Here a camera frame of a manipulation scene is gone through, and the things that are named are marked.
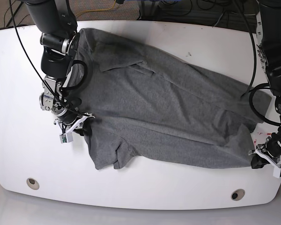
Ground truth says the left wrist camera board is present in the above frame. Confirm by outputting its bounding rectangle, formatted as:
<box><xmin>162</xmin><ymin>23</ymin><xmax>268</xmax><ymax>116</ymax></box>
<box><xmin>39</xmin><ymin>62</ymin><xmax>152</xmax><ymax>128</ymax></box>
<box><xmin>273</xmin><ymin>167</ymin><xmax>281</xmax><ymax>178</ymax></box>

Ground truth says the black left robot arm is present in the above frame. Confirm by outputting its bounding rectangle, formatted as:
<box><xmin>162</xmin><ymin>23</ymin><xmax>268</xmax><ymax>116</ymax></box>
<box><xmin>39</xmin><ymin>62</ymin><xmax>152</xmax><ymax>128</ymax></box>
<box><xmin>249</xmin><ymin>0</ymin><xmax>281</xmax><ymax>174</ymax></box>

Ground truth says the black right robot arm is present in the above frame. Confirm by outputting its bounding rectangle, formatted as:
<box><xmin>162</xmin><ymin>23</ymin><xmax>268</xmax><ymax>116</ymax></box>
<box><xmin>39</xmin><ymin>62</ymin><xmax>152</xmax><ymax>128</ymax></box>
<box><xmin>24</xmin><ymin>0</ymin><xmax>92</xmax><ymax>143</ymax></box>

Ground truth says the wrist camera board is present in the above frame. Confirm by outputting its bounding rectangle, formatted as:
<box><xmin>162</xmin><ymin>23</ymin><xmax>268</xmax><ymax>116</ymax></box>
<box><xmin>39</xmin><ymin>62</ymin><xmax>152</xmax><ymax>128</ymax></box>
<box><xmin>59</xmin><ymin>133</ymin><xmax>73</xmax><ymax>143</ymax></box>
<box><xmin>273</xmin><ymin>167</ymin><xmax>281</xmax><ymax>178</ymax></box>

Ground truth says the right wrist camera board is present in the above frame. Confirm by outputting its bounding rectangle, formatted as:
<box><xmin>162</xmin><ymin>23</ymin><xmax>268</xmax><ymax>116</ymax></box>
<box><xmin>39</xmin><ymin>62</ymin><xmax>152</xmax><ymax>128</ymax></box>
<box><xmin>59</xmin><ymin>133</ymin><xmax>73</xmax><ymax>143</ymax></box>

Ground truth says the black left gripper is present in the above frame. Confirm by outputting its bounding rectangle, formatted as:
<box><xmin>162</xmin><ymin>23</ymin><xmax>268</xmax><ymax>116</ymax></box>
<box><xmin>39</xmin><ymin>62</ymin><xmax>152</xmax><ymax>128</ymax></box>
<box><xmin>251</xmin><ymin>133</ymin><xmax>281</xmax><ymax>169</ymax></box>

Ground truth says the left table cable grommet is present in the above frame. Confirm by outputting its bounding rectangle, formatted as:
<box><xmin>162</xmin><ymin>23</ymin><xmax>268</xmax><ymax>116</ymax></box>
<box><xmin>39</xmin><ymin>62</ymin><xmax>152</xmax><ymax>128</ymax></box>
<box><xmin>26</xmin><ymin>178</ymin><xmax>40</xmax><ymax>190</ymax></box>

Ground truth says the yellow cable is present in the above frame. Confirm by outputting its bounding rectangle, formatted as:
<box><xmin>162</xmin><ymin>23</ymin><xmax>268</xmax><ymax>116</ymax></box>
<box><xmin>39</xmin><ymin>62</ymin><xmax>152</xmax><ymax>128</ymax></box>
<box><xmin>74</xmin><ymin>0</ymin><xmax>119</xmax><ymax>18</ymax></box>

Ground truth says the grey t-shirt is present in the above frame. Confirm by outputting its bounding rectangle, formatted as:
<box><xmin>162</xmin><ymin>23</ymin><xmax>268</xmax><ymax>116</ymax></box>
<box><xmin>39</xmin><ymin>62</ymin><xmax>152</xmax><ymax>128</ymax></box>
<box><xmin>77</xmin><ymin>29</ymin><xmax>260</xmax><ymax>170</ymax></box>

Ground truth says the table cable grommet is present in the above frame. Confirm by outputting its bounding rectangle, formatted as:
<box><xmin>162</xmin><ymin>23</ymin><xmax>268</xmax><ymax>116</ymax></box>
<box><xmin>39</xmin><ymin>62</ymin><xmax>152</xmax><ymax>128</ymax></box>
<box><xmin>26</xmin><ymin>178</ymin><xmax>40</xmax><ymax>190</ymax></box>
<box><xmin>231</xmin><ymin>189</ymin><xmax>245</xmax><ymax>201</ymax></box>

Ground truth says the red tape rectangle marking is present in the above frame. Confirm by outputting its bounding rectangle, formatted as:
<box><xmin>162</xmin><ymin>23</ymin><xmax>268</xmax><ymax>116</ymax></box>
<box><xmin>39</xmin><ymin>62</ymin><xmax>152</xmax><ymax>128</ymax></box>
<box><xmin>251</xmin><ymin>131</ymin><xmax>272</xmax><ymax>148</ymax></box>

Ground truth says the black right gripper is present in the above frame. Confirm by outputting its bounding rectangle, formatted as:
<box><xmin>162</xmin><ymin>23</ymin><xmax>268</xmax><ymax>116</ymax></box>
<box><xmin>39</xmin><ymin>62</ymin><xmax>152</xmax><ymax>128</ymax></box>
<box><xmin>59</xmin><ymin>112</ymin><xmax>92</xmax><ymax>136</ymax></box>

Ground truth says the right table cable grommet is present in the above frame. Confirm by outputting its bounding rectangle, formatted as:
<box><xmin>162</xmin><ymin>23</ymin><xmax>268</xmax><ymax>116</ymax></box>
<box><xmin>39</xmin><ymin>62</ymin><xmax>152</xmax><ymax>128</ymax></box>
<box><xmin>231</xmin><ymin>189</ymin><xmax>245</xmax><ymax>201</ymax></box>

